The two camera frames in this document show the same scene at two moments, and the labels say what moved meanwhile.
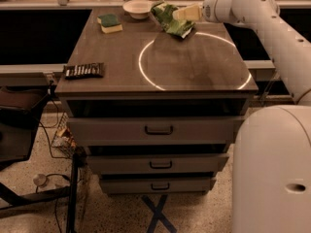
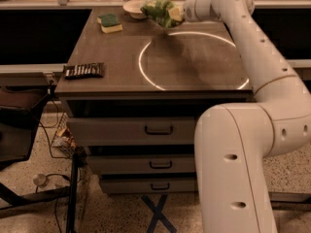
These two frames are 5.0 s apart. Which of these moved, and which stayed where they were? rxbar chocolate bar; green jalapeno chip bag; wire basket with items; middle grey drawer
Moved: green jalapeno chip bag
Stayed: wire basket with items; middle grey drawer; rxbar chocolate bar
